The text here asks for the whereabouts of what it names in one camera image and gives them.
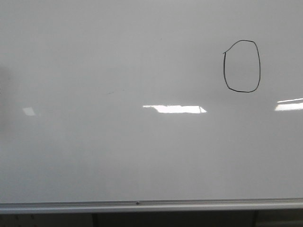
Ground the white whiteboard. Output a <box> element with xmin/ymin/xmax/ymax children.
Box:
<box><xmin>0</xmin><ymin>0</ymin><xmax>303</xmax><ymax>203</ymax></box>

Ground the aluminium whiteboard tray rail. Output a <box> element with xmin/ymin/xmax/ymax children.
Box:
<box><xmin>0</xmin><ymin>198</ymin><xmax>303</xmax><ymax>214</ymax></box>

